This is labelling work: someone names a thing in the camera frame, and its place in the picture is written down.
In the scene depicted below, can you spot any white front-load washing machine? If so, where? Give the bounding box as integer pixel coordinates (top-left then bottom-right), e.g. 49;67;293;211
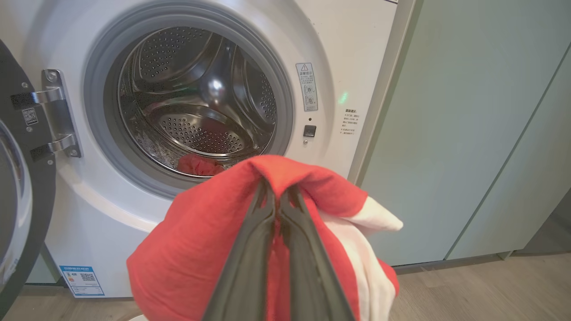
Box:
0;0;418;299

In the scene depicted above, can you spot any light teal cabinet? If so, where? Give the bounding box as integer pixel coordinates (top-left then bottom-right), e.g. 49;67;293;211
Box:
357;0;571;267

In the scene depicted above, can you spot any black round glass washer door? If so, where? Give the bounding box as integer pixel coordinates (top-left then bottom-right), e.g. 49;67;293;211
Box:
0;38;57;309

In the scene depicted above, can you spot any silver metal door hinge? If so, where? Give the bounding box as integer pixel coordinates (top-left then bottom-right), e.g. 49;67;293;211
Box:
11;69;83;159

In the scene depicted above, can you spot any printed instruction text label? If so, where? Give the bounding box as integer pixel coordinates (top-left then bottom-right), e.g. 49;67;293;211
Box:
341;108;360;137

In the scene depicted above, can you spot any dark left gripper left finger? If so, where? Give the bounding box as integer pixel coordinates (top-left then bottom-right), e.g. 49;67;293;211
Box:
203;178;277;321

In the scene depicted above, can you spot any blue energy label sticker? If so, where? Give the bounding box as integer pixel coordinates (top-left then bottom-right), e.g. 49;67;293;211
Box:
59;265;106;297

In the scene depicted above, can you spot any grey warning sticker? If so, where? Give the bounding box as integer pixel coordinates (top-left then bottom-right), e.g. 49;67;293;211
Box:
296;62;319;112

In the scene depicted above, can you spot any narrow pale green cabinet door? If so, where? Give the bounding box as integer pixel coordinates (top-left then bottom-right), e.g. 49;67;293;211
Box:
446;45;571;262

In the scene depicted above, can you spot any small red garment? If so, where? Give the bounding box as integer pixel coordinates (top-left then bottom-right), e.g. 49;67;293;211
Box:
177;154;225;177

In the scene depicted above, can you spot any stainless steel washing machine drum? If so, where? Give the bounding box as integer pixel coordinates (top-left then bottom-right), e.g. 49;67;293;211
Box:
117;27;278;179

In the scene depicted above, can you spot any red and white garment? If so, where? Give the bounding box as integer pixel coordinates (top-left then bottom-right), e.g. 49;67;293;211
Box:
126;155;404;321

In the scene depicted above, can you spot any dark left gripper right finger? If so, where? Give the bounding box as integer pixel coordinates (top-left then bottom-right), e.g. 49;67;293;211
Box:
279;185;356;321

